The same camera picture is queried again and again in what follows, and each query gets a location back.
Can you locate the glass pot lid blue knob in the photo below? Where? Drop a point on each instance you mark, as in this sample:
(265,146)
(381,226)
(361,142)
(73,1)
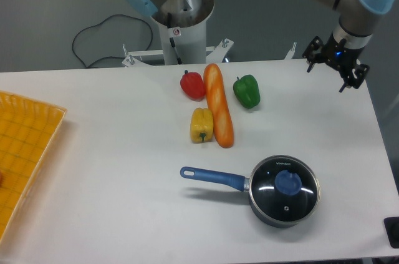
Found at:
(285,189)

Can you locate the orange toy baguette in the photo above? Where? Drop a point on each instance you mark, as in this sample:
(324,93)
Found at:
(218,105)

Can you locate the red toy bell pepper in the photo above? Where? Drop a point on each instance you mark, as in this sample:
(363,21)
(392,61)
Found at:
(192,85)

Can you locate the yellow toy bell pepper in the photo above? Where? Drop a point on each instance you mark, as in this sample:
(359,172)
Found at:
(201,125)

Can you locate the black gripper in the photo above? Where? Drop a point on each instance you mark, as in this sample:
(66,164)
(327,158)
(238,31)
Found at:
(342,51)

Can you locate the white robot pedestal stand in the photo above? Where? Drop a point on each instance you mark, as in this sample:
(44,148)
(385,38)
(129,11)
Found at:
(182,29)

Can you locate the green toy bell pepper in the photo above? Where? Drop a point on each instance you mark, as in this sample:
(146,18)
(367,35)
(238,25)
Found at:
(247,92)

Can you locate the yellow woven basket tray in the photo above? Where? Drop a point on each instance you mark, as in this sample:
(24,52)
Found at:
(28,127)

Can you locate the black device at table edge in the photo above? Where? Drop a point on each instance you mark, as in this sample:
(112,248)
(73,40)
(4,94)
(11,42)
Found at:
(391,226)

